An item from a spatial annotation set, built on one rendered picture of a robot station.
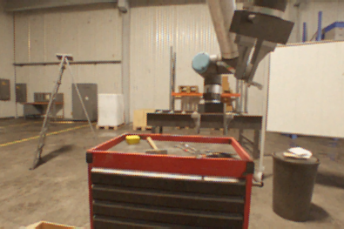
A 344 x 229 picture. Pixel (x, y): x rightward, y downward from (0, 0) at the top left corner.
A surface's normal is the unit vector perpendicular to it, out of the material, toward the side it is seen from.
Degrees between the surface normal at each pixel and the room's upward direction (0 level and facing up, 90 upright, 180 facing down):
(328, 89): 90
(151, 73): 90
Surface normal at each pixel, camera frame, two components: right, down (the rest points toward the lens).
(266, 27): 0.08, 0.48
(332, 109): -0.54, 0.06
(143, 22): -0.14, 0.08
